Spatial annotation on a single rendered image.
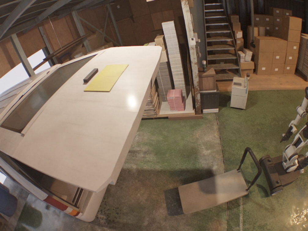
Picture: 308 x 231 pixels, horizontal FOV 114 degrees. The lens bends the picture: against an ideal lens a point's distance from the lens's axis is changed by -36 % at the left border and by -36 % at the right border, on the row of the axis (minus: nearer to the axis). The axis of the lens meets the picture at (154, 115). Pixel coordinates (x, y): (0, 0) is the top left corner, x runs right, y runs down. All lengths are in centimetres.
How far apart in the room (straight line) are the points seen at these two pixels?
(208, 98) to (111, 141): 255
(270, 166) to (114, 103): 217
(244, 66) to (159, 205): 379
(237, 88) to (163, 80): 148
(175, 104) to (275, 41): 317
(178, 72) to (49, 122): 264
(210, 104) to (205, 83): 47
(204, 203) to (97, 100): 168
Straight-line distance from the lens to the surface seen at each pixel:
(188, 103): 331
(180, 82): 319
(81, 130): 66
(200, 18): 324
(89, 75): 100
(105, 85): 86
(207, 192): 204
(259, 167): 165
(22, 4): 217
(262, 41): 433
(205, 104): 305
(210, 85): 283
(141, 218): 227
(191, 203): 200
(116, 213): 243
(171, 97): 295
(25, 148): 80
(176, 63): 299
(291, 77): 509
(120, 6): 665
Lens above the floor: 213
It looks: 40 degrees down
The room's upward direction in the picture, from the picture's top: 17 degrees counter-clockwise
